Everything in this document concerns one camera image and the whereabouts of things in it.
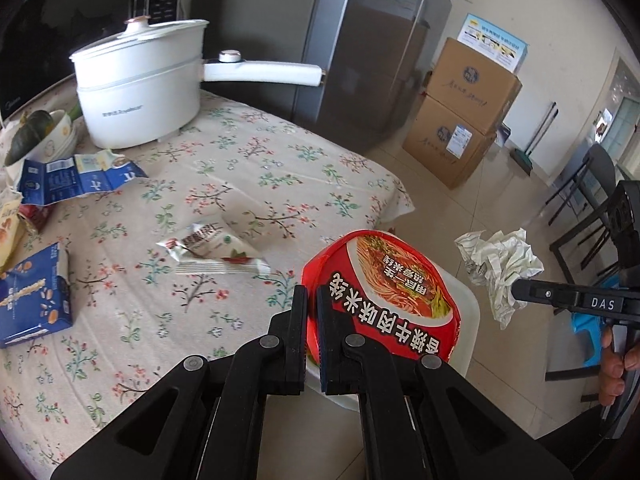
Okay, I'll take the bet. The white electric cooking pot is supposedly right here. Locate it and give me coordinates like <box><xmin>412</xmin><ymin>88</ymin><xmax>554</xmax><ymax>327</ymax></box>
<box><xmin>70</xmin><ymin>16</ymin><xmax>324</xmax><ymax>150</ymax></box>

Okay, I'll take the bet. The grey refrigerator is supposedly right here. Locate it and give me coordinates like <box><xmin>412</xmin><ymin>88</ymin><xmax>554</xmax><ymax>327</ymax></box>
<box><xmin>191</xmin><ymin>0</ymin><xmax>450</xmax><ymax>153</ymax></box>

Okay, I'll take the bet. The blue plastic stool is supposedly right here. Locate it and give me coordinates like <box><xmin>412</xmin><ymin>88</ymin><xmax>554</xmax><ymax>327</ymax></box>
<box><xmin>570</xmin><ymin>313</ymin><xmax>603</xmax><ymax>367</ymax></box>

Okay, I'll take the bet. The blue white poster board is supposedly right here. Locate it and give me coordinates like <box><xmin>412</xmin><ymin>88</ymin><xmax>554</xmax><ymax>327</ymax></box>
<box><xmin>457</xmin><ymin>14</ymin><xmax>528</xmax><ymax>75</ymax></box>

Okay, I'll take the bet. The black microwave oven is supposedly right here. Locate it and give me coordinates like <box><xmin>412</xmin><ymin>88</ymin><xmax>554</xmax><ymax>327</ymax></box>
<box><xmin>1</xmin><ymin>0</ymin><xmax>184</xmax><ymax>119</ymax></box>

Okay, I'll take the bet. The person right hand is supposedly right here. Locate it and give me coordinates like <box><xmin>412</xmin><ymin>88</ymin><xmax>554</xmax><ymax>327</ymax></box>
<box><xmin>599</xmin><ymin>327</ymin><xmax>640</xmax><ymax>406</ymax></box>

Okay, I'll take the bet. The red instant noodle bowl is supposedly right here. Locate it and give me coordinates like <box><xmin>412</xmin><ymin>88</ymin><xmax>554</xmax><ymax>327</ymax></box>
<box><xmin>302</xmin><ymin>230</ymin><xmax>461</xmax><ymax>362</ymax></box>

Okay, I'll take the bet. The floral tablecloth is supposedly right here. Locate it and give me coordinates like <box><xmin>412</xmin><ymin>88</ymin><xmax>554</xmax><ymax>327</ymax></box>
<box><xmin>1</xmin><ymin>93</ymin><xmax>413</xmax><ymax>479</ymax></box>

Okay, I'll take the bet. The lower cardboard box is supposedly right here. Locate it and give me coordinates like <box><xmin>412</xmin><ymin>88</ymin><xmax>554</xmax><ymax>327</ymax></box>
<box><xmin>402</xmin><ymin>96</ymin><xmax>497</xmax><ymax>188</ymax></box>

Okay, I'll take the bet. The white red snack wrapper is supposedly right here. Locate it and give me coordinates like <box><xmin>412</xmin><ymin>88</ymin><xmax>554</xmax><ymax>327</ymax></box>
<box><xmin>156</xmin><ymin>216</ymin><xmax>271</xmax><ymax>275</ymax></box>

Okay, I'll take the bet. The white paper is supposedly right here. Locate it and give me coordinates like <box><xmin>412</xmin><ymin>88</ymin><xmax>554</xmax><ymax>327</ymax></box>
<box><xmin>454</xmin><ymin>228</ymin><xmax>544</xmax><ymax>330</ymax></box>

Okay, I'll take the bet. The dark green pumpkin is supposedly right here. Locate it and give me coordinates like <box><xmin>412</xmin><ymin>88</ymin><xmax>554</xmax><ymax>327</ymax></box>
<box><xmin>4</xmin><ymin>110</ymin><xmax>55</xmax><ymax>166</ymax></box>

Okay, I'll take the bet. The broom with black handle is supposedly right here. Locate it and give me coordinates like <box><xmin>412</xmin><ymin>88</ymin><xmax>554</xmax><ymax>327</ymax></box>
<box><xmin>510</xmin><ymin>101</ymin><xmax>559</xmax><ymax>177</ymax></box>

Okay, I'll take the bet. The upper cardboard box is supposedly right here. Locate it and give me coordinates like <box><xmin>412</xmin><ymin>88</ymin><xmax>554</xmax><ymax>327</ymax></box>
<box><xmin>426</xmin><ymin>38</ymin><xmax>522</xmax><ymax>133</ymax></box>

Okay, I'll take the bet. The cardboard box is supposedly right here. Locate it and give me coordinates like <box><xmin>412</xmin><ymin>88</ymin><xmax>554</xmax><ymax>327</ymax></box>
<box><xmin>426</xmin><ymin>38</ymin><xmax>522</xmax><ymax>133</ymax></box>
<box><xmin>402</xmin><ymin>96</ymin><xmax>497</xmax><ymax>188</ymax></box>

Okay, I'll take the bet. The blue milk carton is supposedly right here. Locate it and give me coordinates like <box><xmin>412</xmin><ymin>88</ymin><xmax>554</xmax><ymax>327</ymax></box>
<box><xmin>16</xmin><ymin>150</ymin><xmax>146</xmax><ymax>207</ymax></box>

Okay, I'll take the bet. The yellow snack pouch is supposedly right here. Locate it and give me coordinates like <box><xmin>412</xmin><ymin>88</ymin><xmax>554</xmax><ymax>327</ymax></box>
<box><xmin>0</xmin><ymin>188</ymin><xmax>23</xmax><ymax>269</ymax></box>

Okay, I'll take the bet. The black chair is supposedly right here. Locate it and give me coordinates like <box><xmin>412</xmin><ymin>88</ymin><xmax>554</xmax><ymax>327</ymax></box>
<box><xmin>544</xmin><ymin>143</ymin><xmax>616</xmax><ymax>284</ymax></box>

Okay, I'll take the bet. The white trash bin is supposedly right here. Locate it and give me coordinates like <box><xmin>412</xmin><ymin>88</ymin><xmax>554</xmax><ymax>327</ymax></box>
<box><xmin>305</xmin><ymin>263</ymin><xmax>480</xmax><ymax>413</ymax></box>

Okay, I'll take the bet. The white flower-print bowl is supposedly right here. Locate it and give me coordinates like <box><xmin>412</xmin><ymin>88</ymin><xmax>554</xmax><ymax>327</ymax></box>
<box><xmin>4</xmin><ymin>110</ymin><xmax>71</xmax><ymax>182</ymax></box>

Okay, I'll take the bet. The blue almond biscuit box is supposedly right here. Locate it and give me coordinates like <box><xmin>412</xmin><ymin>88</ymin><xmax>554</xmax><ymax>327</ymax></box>
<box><xmin>0</xmin><ymin>243</ymin><xmax>73</xmax><ymax>348</ymax></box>

